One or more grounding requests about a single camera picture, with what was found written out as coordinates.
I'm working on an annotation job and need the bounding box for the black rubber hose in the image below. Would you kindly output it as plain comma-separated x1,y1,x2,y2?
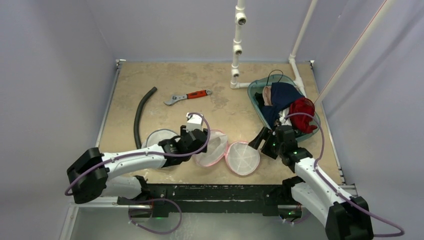
133,86,158,150

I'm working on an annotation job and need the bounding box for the red handled tool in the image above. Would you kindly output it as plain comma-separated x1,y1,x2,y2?
163,89,212,106

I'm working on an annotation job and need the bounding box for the navy blue bra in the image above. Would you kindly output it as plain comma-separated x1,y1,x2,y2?
260,82,304,128

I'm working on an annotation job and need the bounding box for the pink-trimmed white mesh laundry bag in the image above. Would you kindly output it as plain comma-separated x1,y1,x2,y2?
194,129,260,176

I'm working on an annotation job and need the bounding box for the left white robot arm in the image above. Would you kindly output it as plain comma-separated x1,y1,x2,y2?
64,125,211,204

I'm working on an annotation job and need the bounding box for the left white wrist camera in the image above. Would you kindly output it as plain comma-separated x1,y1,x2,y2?
185,112,204,133

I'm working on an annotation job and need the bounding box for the teal transparent plastic bin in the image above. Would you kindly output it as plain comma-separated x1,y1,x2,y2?
247,74,322,143

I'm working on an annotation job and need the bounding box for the white PVC pipe frame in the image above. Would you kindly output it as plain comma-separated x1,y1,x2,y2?
229,0,397,104

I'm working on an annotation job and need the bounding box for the red garment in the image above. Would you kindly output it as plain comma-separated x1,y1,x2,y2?
289,97,317,134

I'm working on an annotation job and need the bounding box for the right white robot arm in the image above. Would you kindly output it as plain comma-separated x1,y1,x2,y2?
248,125,375,240

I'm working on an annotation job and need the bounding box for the blue-trimmed white mesh laundry bag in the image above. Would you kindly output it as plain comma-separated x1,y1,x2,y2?
141,128,178,148

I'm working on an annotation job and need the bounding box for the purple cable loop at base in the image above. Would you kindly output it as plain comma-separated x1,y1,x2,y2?
128,198,182,235

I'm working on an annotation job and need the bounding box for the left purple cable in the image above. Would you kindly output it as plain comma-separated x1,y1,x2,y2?
64,112,212,197

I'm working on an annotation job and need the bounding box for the pink bra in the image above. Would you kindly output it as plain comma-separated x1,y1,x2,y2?
262,85,273,106

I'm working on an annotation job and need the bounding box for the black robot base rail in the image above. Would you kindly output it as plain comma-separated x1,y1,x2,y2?
117,178,306,220

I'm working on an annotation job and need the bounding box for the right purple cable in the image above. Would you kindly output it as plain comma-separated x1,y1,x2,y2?
284,112,406,238

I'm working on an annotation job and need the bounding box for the white bra with black straps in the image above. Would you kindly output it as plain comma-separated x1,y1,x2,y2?
278,108,292,126

